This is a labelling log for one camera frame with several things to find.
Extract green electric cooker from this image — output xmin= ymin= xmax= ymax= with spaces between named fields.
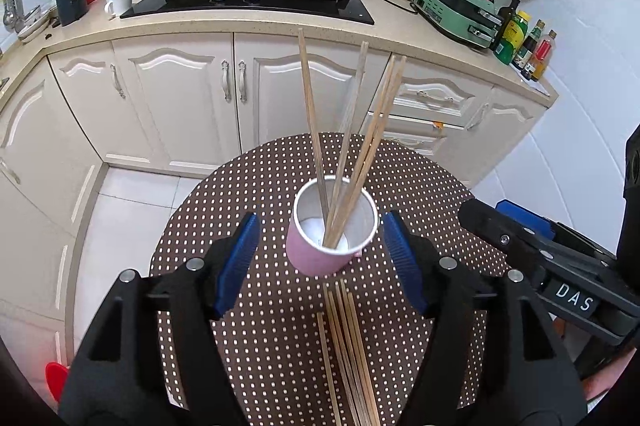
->
xmin=414 ymin=0 xmax=503 ymax=51

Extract black glass gas cooktop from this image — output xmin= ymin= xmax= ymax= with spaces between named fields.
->
xmin=119 ymin=0 xmax=376 ymax=26

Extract beige kitchen countertop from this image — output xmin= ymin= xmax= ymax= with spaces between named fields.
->
xmin=0 ymin=0 xmax=560 ymax=111

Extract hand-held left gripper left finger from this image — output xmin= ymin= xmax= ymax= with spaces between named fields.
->
xmin=57 ymin=212 xmax=262 ymax=426

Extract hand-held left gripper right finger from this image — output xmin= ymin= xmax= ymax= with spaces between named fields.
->
xmin=382 ymin=211 xmax=588 ymax=426

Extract red plastic stool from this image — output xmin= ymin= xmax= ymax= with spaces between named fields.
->
xmin=45 ymin=362 xmax=71 ymax=404

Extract orange sauce bottle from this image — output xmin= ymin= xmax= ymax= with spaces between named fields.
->
xmin=527 ymin=30 xmax=557 ymax=81

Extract green bottle yellow cap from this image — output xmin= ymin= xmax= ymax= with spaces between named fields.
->
xmin=495 ymin=10 xmax=531 ymax=65

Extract metal ladle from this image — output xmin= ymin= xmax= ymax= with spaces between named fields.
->
xmin=2 ymin=0 xmax=26 ymax=32

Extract person's right hand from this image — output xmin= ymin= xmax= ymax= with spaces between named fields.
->
xmin=582 ymin=348 xmax=632 ymax=407

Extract dark glass bottle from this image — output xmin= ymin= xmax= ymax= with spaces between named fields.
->
xmin=492 ymin=0 xmax=521 ymax=54

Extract pink cylindrical cup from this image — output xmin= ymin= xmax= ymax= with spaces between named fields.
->
xmin=286 ymin=176 xmax=378 ymax=277

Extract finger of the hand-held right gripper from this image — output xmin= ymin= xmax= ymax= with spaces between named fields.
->
xmin=459 ymin=199 xmax=616 ymax=279
xmin=496 ymin=200 xmax=616 ymax=264

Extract thin wooden chopstick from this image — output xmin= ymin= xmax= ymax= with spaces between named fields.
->
xmin=334 ymin=282 xmax=368 ymax=426
xmin=348 ymin=290 xmax=383 ymax=426
xmin=335 ymin=56 xmax=408 ymax=250
xmin=327 ymin=55 xmax=402 ymax=249
xmin=317 ymin=312 xmax=343 ymax=426
xmin=323 ymin=287 xmax=362 ymax=426
xmin=341 ymin=285 xmax=376 ymax=426
xmin=298 ymin=27 xmax=331 ymax=219
xmin=322 ymin=54 xmax=396 ymax=247

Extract brown polka dot tablecloth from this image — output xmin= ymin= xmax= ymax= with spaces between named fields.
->
xmin=149 ymin=133 xmax=516 ymax=426

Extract dark sauce bottle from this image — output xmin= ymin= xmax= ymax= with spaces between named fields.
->
xmin=514 ymin=20 xmax=546 ymax=71

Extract white dishes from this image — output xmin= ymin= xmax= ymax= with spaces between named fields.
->
xmin=17 ymin=6 xmax=53 ymax=44

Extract cream base cabinets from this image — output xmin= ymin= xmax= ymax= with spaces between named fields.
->
xmin=0 ymin=30 xmax=551 ymax=357

